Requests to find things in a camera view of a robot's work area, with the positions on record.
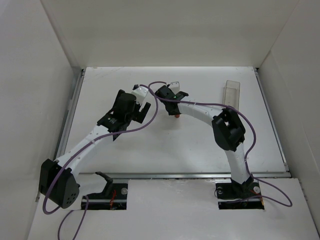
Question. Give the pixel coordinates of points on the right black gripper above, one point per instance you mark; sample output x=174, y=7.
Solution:
x=172, y=108

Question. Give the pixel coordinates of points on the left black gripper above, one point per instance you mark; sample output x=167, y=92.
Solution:
x=139, y=113

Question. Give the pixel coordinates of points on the clear plastic container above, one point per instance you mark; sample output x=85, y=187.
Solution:
x=231, y=94

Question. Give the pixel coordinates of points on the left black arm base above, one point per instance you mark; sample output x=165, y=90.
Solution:
x=116, y=196

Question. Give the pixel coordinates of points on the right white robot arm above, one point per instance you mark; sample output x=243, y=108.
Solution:
x=228, y=130

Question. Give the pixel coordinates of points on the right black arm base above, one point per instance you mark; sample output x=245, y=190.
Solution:
x=234, y=196

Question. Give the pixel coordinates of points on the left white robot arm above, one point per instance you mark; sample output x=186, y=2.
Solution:
x=57, y=180

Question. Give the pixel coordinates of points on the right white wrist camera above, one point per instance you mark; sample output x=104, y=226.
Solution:
x=174, y=87

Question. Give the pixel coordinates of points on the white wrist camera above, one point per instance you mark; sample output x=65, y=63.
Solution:
x=174, y=87
x=140, y=92

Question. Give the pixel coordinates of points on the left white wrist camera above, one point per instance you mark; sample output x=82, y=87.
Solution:
x=140, y=92

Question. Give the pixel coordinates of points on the aluminium table rail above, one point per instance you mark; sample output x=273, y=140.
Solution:
x=144, y=176

